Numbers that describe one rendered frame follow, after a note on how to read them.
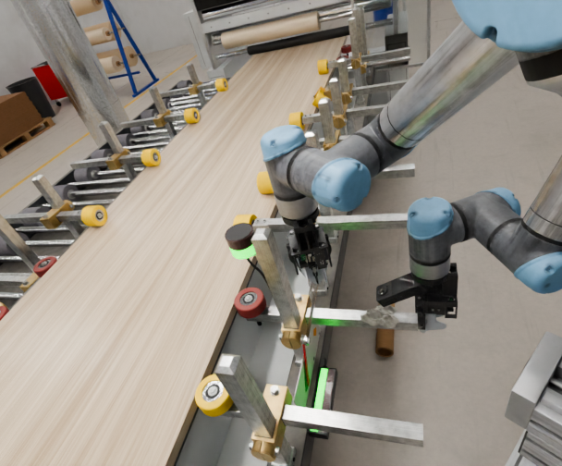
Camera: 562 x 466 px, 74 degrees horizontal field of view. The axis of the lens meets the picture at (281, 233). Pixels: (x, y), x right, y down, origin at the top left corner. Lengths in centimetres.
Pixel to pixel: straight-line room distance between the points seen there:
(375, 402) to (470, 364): 45
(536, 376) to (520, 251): 19
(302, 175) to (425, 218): 24
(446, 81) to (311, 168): 20
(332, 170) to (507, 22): 32
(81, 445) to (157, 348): 24
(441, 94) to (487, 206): 29
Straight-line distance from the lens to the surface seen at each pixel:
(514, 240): 68
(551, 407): 72
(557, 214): 64
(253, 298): 98
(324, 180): 52
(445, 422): 176
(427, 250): 72
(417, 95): 52
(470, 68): 48
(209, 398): 86
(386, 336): 185
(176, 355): 96
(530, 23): 25
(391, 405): 177
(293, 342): 93
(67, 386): 109
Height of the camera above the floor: 160
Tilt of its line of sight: 38 degrees down
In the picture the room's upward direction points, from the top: 17 degrees counter-clockwise
